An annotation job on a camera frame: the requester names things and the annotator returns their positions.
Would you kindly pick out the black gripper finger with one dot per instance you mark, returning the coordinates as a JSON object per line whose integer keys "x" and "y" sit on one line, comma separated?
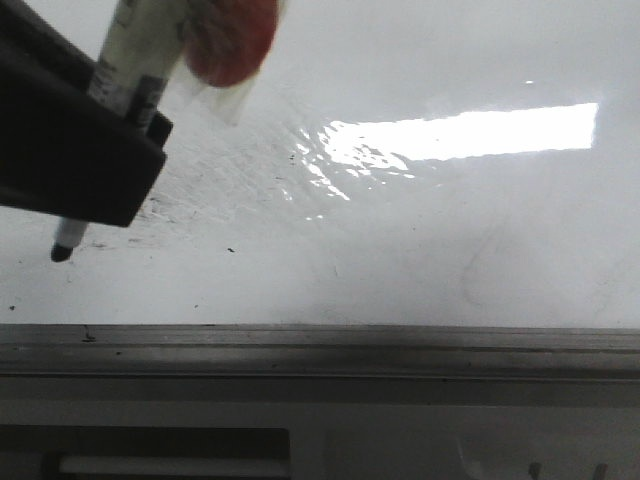
{"x": 61, "y": 153}

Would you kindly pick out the white black-tip whiteboard marker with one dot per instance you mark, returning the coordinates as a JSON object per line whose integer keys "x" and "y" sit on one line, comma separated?
{"x": 139, "y": 52}

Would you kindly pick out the red round magnet taped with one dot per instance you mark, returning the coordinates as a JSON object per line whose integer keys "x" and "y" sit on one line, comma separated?
{"x": 226, "y": 42}

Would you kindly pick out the white whiteboard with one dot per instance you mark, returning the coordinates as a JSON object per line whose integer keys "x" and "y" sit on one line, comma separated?
{"x": 460, "y": 163}

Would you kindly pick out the grey aluminium whiteboard frame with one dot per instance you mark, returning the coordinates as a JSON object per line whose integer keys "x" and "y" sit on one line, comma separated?
{"x": 320, "y": 351}

